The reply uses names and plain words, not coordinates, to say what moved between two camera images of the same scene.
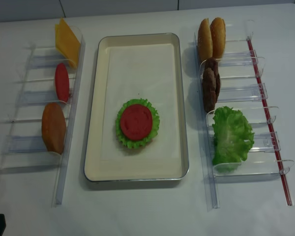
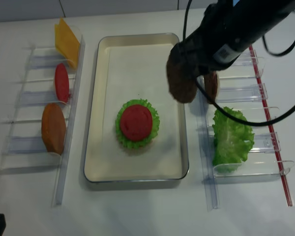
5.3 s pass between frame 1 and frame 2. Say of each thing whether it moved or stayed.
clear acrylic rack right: stayed
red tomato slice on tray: stayed
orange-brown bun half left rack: stayed
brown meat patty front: moved
